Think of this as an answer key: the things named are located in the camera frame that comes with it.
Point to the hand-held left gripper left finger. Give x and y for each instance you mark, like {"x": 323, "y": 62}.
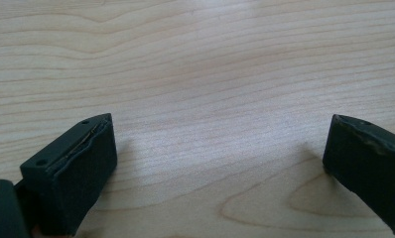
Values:
{"x": 74, "y": 178}

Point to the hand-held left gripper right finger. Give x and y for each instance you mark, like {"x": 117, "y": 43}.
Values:
{"x": 367, "y": 162}

